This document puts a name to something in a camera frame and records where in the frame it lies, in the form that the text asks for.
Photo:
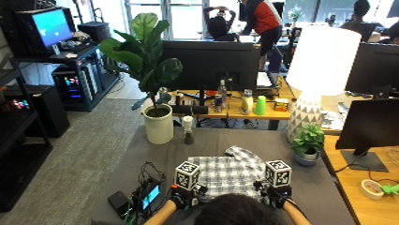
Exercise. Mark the white round plant pot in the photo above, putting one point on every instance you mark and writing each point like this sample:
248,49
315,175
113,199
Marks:
159,128

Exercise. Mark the black flat box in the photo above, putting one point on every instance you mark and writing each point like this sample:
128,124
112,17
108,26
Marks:
117,201

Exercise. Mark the light wooden desk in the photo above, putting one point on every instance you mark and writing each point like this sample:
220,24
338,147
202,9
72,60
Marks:
374,209

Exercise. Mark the black monitor with stand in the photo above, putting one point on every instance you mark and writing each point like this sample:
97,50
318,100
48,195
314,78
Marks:
209,64

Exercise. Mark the large-leaf green plant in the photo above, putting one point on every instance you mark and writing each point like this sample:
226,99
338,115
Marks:
145,53

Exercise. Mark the green plastic cup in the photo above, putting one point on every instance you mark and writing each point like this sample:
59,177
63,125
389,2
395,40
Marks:
261,105

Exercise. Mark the small black screen device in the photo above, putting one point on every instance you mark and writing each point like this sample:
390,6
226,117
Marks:
149,196

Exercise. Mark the monitor with blue screen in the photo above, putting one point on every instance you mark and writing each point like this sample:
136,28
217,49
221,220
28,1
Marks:
49,28

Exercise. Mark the person's left hand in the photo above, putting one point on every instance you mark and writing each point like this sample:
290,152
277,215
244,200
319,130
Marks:
182,197

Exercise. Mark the white patterned table lamp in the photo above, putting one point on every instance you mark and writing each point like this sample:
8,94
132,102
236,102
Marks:
322,59

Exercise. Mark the white left marker cube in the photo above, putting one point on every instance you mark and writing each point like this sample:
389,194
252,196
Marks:
188,175

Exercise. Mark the open laptop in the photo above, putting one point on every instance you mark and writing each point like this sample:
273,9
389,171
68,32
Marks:
264,80

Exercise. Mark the white and dark grinder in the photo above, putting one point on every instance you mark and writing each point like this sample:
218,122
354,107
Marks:
189,128

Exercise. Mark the person's right hand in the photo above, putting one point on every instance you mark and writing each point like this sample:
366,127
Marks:
277,194

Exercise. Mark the black open shelving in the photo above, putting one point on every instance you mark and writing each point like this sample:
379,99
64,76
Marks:
20,156

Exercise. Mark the grey plaid cloth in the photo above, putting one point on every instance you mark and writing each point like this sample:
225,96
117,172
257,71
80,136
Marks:
230,172

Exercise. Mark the black shelf cart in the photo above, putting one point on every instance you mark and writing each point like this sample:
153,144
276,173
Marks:
89,53

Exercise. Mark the white marker cube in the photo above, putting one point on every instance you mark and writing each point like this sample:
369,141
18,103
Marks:
188,175
278,173

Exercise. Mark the clear plastic bottle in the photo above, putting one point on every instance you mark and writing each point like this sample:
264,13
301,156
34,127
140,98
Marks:
222,92

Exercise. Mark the white tape roll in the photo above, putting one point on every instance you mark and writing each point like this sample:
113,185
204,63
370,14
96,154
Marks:
371,189

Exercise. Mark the white right marker cube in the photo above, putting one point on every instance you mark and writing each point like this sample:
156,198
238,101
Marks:
278,173

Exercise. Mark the pale yellow bottle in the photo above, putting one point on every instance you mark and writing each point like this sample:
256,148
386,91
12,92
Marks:
246,104

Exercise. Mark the grey tablecloth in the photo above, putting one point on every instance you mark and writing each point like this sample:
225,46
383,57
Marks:
233,137

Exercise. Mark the computer tower with coloured lights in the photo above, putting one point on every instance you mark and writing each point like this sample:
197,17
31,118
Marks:
72,86

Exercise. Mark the small green potted plant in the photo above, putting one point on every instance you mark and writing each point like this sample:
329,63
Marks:
309,142

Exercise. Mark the dark drink can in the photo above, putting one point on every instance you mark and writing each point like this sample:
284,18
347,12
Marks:
217,104

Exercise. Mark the yellow small box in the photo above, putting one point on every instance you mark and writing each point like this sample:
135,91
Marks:
281,105

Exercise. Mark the green plastic toy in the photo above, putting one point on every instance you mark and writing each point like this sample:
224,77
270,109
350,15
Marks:
390,189

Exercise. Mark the black monitor on square foot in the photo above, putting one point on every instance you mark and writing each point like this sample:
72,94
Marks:
370,125

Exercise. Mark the wooden desk with black legs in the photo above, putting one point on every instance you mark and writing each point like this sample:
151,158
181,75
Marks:
237,114

